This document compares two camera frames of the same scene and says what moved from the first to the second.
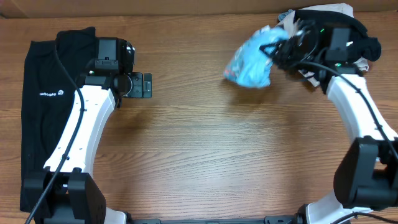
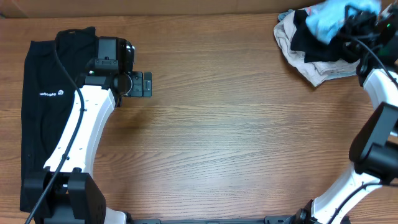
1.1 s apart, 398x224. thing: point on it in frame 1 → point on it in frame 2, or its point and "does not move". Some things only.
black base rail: x=268 y=219 does not move
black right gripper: x=284 y=48 → x=362 y=17
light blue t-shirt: x=249 y=65 → x=328 y=18
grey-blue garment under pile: x=282 y=15 does not move
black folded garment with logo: x=48 y=94 does not move
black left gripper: x=140 y=89 does not move
